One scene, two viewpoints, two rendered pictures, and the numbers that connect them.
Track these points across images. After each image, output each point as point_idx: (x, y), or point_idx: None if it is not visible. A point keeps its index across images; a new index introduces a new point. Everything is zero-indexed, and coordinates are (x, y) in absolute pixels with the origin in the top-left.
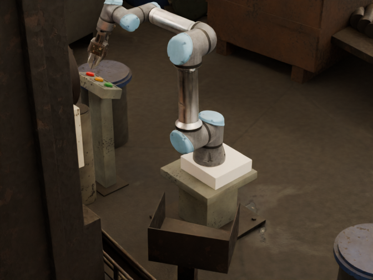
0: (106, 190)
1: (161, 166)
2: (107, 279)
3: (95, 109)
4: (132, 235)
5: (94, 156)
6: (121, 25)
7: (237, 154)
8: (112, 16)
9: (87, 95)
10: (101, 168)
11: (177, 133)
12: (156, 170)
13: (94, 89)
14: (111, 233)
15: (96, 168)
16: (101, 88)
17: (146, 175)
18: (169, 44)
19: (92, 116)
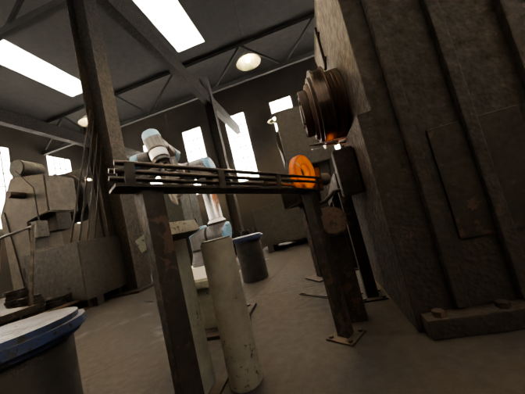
0: (219, 376)
1: (140, 387)
2: (317, 306)
3: (185, 264)
4: (267, 327)
5: (196, 352)
6: (176, 154)
7: (192, 266)
8: (169, 146)
9: (62, 356)
10: (206, 353)
11: (228, 221)
12: (151, 384)
13: (189, 226)
14: (276, 333)
15: (201, 367)
16: (192, 220)
17: (166, 381)
18: (208, 160)
19: (183, 281)
